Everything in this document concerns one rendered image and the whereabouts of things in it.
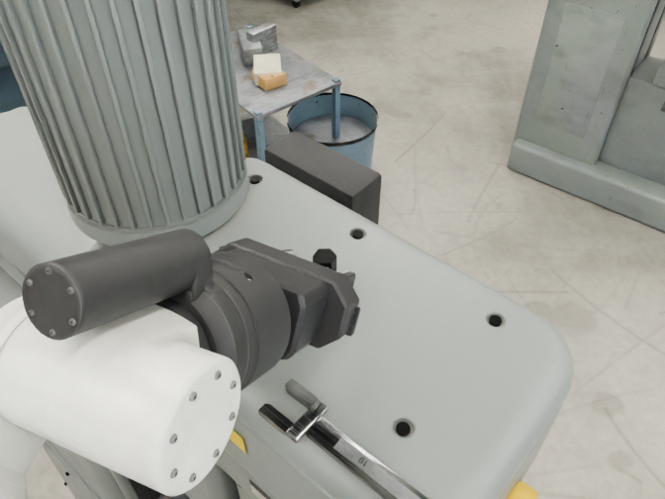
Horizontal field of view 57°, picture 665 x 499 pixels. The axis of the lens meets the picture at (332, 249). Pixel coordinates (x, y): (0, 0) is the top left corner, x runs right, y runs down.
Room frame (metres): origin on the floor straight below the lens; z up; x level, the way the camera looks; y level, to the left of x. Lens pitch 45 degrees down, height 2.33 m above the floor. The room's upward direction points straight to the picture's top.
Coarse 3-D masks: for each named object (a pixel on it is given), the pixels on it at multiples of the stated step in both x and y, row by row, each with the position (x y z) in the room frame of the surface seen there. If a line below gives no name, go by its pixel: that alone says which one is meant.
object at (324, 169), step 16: (272, 144) 0.87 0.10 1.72; (288, 144) 0.87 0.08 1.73; (304, 144) 0.87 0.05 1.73; (320, 144) 0.87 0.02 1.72; (272, 160) 0.84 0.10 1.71; (288, 160) 0.82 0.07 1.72; (304, 160) 0.82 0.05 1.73; (320, 160) 0.82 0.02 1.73; (336, 160) 0.82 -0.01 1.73; (352, 160) 0.82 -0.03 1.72; (304, 176) 0.79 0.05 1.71; (320, 176) 0.78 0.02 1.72; (336, 176) 0.78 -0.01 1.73; (352, 176) 0.78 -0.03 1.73; (368, 176) 0.78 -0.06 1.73; (320, 192) 0.77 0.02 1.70; (336, 192) 0.75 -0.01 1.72; (352, 192) 0.74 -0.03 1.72; (368, 192) 0.76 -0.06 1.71; (352, 208) 0.73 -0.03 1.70; (368, 208) 0.76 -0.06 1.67
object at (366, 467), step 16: (288, 384) 0.28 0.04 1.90; (304, 400) 0.26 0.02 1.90; (272, 416) 0.25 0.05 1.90; (304, 416) 0.25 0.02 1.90; (320, 416) 0.25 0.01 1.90; (288, 432) 0.24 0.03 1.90; (304, 432) 0.24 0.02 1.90; (320, 432) 0.24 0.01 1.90; (336, 432) 0.24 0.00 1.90; (336, 448) 0.22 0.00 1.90; (352, 448) 0.22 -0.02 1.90; (352, 464) 0.21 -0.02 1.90; (368, 464) 0.21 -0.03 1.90; (384, 464) 0.21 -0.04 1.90; (368, 480) 0.20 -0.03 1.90; (384, 480) 0.20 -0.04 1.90; (400, 480) 0.20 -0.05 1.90; (384, 496) 0.19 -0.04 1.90; (400, 496) 0.18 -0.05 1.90; (416, 496) 0.18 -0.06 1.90
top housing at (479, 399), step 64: (256, 192) 0.54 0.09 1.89; (384, 256) 0.43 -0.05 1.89; (384, 320) 0.35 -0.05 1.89; (448, 320) 0.35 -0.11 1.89; (512, 320) 0.35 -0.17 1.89; (256, 384) 0.28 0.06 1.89; (320, 384) 0.28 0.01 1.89; (384, 384) 0.28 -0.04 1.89; (448, 384) 0.28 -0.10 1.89; (512, 384) 0.28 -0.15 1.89; (256, 448) 0.26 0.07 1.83; (320, 448) 0.23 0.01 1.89; (384, 448) 0.23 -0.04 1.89; (448, 448) 0.23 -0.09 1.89; (512, 448) 0.23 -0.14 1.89
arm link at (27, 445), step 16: (16, 304) 0.19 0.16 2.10; (0, 320) 0.18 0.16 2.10; (16, 320) 0.18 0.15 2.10; (0, 336) 0.17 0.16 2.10; (0, 352) 0.17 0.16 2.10; (0, 416) 0.15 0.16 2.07; (0, 432) 0.15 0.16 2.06; (16, 432) 0.15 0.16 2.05; (0, 448) 0.14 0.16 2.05; (16, 448) 0.15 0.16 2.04; (32, 448) 0.15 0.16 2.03; (0, 464) 0.14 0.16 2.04; (16, 464) 0.14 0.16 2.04; (0, 480) 0.13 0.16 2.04; (16, 480) 0.14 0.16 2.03; (0, 496) 0.12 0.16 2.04; (16, 496) 0.13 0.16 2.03
